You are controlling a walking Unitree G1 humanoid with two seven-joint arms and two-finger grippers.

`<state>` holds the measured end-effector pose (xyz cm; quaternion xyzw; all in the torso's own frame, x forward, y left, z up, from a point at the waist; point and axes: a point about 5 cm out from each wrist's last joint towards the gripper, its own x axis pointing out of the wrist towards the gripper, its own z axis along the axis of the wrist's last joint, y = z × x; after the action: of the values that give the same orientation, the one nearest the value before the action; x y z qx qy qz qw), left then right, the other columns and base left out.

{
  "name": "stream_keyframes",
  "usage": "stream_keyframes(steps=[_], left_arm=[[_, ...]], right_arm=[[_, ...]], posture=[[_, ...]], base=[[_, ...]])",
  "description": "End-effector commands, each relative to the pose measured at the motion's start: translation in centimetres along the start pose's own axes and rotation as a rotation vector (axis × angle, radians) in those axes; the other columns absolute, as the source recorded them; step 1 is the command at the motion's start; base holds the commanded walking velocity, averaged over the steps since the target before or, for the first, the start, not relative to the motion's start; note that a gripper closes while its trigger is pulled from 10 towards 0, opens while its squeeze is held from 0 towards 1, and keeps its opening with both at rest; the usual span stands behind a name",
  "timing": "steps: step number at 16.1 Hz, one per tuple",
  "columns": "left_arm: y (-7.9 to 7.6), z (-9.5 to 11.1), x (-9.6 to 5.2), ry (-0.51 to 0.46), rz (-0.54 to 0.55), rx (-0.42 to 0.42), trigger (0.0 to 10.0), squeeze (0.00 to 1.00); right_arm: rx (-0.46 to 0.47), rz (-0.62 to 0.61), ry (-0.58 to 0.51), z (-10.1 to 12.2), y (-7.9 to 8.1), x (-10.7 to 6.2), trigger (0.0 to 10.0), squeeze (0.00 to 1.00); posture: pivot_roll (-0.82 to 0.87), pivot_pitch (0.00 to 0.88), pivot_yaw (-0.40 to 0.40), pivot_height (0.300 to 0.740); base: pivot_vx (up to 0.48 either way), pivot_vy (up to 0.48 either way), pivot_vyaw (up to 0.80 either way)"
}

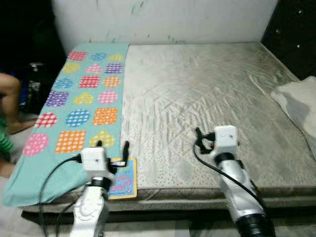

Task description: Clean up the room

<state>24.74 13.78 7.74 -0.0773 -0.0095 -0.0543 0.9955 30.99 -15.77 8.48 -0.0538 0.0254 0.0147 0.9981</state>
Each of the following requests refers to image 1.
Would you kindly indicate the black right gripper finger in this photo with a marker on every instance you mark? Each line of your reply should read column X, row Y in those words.
column 198, row 133

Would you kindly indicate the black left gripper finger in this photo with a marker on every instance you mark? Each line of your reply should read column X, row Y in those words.
column 98, row 144
column 125, row 152

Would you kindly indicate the blue orange-bordered children's book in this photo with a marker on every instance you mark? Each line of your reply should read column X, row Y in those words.
column 126, row 185

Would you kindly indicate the teal blanket with colourful shapes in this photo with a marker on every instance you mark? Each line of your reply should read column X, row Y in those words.
column 89, row 94

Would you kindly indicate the grey pillow with handwriting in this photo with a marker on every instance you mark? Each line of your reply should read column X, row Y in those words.
column 298, row 103

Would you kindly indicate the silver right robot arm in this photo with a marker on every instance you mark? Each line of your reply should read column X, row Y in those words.
column 242, row 192

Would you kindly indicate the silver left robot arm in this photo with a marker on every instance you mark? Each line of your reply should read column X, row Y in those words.
column 91, row 207

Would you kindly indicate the thick quilted dotted mattress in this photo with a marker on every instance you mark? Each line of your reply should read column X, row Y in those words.
column 197, row 98

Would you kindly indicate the thin dotted mattress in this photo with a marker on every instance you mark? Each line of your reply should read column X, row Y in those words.
column 173, row 205

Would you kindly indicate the black backpack with white print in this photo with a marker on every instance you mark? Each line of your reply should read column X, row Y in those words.
column 34, row 89

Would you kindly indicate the green striped cloth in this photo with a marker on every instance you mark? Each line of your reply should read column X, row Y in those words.
column 5, row 143

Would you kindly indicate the dark tufted headboard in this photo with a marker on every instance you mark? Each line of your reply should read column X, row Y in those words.
column 294, row 34

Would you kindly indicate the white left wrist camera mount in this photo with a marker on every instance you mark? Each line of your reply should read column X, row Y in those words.
column 94, row 159

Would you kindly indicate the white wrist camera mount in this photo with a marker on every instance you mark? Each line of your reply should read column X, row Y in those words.
column 94, row 159
column 226, row 139

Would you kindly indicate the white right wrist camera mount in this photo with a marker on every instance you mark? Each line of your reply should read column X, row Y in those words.
column 226, row 139

